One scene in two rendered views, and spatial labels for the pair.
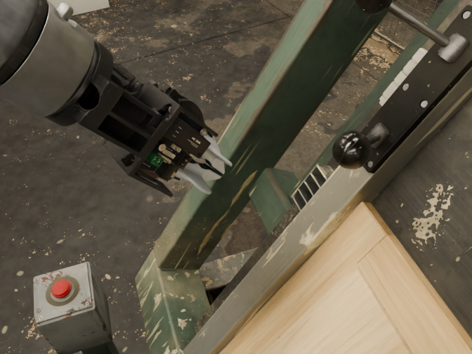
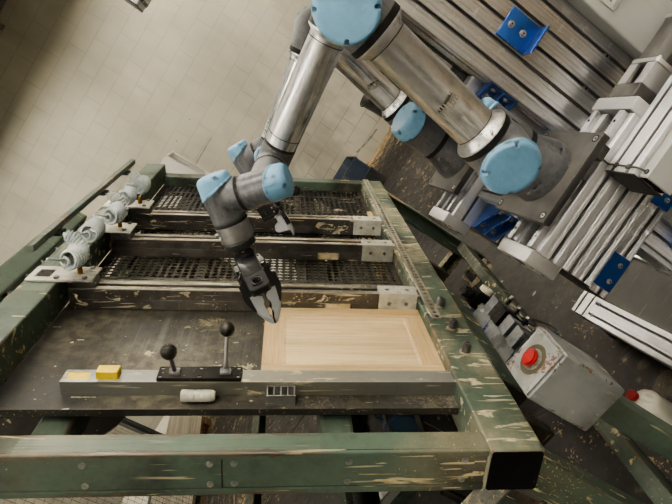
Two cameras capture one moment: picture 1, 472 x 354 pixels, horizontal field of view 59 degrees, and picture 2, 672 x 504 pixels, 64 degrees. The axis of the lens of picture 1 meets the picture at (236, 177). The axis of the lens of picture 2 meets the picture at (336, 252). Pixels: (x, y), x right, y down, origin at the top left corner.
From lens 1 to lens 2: 149 cm
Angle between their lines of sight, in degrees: 109
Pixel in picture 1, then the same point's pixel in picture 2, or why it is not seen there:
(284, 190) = not seen: hidden behind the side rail
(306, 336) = (334, 360)
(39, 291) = (551, 347)
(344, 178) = (255, 376)
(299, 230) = (299, 376)
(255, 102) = (273, 440)
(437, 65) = (184, 372)
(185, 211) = (409, 439)
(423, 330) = (274, 342)
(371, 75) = not seen: outside the picture
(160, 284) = (477, 419)
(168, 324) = (468, 394)
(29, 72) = not seen: hidden behind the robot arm
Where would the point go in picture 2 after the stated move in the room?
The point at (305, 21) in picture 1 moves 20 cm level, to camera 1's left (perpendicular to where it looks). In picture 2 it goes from (196, 441) to (242, 395)
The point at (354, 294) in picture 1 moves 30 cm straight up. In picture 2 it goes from (294, 359) to (194, 307)
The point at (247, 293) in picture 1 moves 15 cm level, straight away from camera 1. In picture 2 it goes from (360, 375) to (353, 429)
